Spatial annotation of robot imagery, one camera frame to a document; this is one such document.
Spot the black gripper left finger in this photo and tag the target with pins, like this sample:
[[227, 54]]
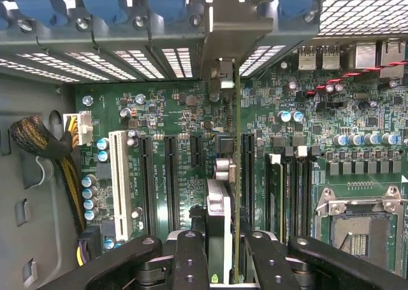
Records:
[[191, 261]]

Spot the open grey PC case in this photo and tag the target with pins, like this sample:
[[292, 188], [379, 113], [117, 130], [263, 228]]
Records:
[[32, 89]]

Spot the green motherboard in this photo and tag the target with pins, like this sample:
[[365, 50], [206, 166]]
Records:
[[178, 111]]

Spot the long black expansion slot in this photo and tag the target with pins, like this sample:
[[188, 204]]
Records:
[[248, 181], [172, 185], [146, 185]]

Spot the blue card retention clip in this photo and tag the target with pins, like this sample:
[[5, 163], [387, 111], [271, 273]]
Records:
[[102, 3], [169, 0], [296, 0], [35, 3]]

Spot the silver rear port housing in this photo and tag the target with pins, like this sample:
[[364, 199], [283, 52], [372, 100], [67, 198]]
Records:
[[331, 58], [391, 57], [307, 59], [365, 55]]

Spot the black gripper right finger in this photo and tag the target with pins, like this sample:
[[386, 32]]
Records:
[[267, 261]]

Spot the CPU socket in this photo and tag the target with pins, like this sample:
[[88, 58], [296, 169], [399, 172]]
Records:
[[360, 236]]

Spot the white power connector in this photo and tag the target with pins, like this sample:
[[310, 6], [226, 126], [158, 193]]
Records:
[[84, 127]]

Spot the white PCI expansion slot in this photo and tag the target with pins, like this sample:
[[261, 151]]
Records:
[[120, 181]]

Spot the black RAM slot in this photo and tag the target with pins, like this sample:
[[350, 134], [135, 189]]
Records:
[[303, 200], [290, 200]]

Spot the short black expansion slot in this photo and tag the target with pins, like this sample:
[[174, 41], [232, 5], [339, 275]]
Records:
[[197, 149]]

